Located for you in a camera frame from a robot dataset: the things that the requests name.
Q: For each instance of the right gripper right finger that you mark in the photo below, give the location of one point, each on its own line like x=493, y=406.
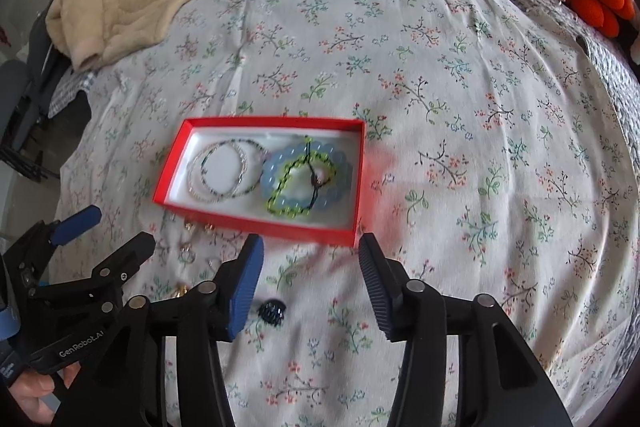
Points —
x=385, y=280

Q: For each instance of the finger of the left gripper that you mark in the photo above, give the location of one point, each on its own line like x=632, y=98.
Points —
x=126, y=261
x=63, y=232

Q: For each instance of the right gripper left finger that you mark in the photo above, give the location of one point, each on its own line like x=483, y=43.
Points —
x=240, y=286

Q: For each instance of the small black hair claw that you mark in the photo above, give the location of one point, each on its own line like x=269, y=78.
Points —
x=272, y=312

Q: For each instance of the red jewelry box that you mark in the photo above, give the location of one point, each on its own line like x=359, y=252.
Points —
x=294, y=178

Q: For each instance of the person's left hand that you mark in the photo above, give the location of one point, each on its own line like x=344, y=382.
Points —
x=27, y=393

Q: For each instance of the grey checked cloth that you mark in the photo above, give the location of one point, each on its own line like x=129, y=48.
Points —
x=70, y=84

